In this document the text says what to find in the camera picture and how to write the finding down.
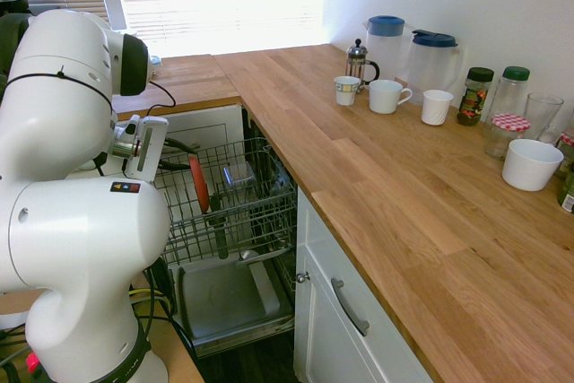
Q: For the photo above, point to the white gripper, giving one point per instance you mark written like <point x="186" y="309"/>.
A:
<point x="145" y="150"/>

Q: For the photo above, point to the red plastic plate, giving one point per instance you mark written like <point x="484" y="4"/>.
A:
<point x="199" y="185"/>

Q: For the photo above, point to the built-in dishwasher body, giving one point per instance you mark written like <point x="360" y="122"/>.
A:
<point x="247" y="132"/>

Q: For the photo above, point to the stainless dishwasher door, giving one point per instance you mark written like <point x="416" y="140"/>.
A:
<point x="220" y="298"/>

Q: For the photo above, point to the white kitchen base cabinet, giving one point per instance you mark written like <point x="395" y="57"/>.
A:
<point x="206" y="127"/>
<point x="323" y="347"/>

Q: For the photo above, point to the clear glass container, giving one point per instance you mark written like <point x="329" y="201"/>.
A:
<point x="240" y="174"/>

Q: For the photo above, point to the black C-clamp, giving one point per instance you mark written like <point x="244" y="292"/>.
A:
<point x="161" y="275"/>

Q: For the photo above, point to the round metal cabinet knob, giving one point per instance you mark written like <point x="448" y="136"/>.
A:
<point x="303" y="276"/>

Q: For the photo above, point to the patterned paper cup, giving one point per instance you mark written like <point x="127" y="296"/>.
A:
<point x="346" y="92"/>

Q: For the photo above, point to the glass French press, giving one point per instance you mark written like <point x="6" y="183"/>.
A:
<point x="359" y="64"/>

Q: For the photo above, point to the brown robot mounting board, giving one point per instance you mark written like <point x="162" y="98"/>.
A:
<point x="175" y="360"/>

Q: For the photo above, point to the clear pitcher round blue lid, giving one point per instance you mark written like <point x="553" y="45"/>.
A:
<point x="390" y="51"/>

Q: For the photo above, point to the small red plastic part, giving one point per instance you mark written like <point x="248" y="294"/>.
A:
<point x="32" y="361"/>

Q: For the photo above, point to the white ribbed cup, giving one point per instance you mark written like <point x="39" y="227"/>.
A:
<point x="436" y="109"/>

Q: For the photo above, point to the clear pitcher dark spouted lid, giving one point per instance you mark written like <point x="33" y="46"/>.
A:
<point x="430" y="69"/>

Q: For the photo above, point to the dark coffee jar green lid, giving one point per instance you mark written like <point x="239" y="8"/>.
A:
<point x="473" y="100"/>

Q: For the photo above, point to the glass jar red checkered lid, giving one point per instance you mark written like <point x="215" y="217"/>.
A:
<point x="504" y="132"/>

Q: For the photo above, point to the clear jar green lid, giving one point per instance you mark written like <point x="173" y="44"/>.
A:
<point x="511" y="91"/>

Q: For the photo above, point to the white ceramic bowl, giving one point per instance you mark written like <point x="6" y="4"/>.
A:
<point x="529" y="170"/>

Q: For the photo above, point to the clear drinking glass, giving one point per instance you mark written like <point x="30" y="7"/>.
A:
<point x="542" y="114"/>

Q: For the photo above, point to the green labelled jar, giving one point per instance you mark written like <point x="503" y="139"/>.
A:
<point x="567" y="190"/>

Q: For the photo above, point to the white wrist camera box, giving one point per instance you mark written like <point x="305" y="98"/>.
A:
<point x="131" y="125"/>

